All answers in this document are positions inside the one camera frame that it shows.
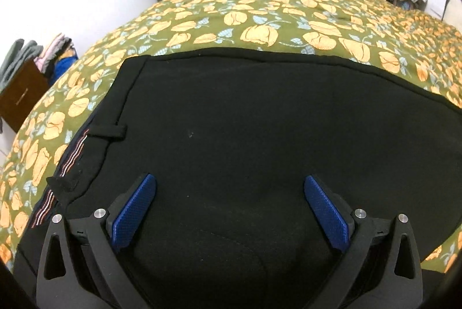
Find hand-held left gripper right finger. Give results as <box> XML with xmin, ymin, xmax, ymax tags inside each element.
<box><xmin>303</xmin><ymin>175</ymin><xmax>425</xmax><ymax>309</ymax></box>

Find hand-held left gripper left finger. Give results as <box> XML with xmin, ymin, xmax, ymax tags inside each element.
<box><xmin>34</xmin><ymin>172</ymin><xmax>158</xmax><ymax>309</ymax></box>

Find black pants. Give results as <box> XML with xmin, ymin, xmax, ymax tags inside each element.
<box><xmin>14</xmin><ymin>47</ymin><xmax>462</xmax><ymax>309</ymax></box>

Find brown wooden cabinet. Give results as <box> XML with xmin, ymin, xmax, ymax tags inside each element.
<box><xmin>0</xmin><ymin>60</ymin><xmax>50</xmax><ymax>133</ymax></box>

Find blue folded cloth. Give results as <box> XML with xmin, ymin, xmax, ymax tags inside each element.
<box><xmin>50</xmin><ymin>51</ymin><xmax>79</xmax><ymax>86</ymax></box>

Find pink folded clothes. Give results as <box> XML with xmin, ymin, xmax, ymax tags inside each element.
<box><xmin>34</xmin><ymin>34</ymin><xmax>73</xmax><ymax>73</ymax></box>

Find grey folded cloth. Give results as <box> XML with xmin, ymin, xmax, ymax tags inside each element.
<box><xmin>0</xmin><ymin>39</ymin><xmax>44</xmax><ymax>91</ymax></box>

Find floral green orange bedspread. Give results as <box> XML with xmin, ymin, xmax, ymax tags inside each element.
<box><xmin>0</xmin><ymin>0</ymin><xmax>462</xmax><ymax>273</ymax></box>

